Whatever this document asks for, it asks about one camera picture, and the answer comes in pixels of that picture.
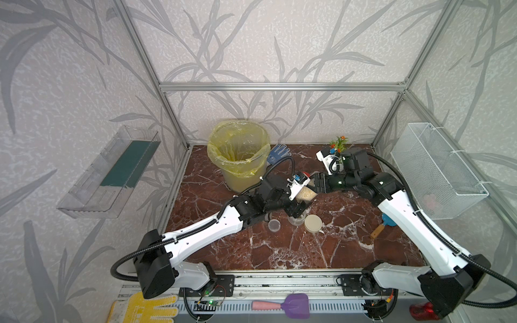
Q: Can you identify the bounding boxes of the clear oatmeal jar tall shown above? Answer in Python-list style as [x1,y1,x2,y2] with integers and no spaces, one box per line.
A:
[296,187,317,203]

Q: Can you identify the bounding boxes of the yellow dotted work glove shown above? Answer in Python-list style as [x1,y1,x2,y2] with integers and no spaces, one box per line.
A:
[107,292,179,323]

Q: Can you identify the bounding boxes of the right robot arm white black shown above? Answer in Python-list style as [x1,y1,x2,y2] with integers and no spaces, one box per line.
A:
[311,148,516,320]

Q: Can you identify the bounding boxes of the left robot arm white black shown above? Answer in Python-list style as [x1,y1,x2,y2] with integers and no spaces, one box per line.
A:
[110,169,311,300]

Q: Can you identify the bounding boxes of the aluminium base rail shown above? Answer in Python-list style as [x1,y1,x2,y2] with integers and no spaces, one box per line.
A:
[120,269,457,301]

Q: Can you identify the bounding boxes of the white wire wall basket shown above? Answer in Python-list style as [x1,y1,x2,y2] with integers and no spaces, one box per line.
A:
[391,122,489,220]

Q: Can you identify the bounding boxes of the clear plastic wall shelf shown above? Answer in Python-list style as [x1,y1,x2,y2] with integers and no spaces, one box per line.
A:
[57,126,161,219]

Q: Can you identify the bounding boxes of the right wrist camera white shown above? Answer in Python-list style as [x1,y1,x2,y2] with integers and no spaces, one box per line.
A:
[316,148,344,175]

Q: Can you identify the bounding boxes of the blue dotted work glove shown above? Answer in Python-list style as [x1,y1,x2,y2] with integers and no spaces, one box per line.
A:
[267,144,291,166]

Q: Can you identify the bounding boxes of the white pot artificial flowers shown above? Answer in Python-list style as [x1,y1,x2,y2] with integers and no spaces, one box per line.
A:
[329,136,348,154]

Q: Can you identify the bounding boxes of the green circuit board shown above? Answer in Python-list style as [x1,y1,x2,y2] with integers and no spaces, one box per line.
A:
[196,299,224,311]

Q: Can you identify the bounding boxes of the purple scoop pink handle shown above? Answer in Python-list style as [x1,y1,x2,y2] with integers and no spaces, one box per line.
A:
[251,293,310,320]

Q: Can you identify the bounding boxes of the mesh trash bin yellow bag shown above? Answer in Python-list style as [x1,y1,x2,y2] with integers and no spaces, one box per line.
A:
[207,120,271,193]

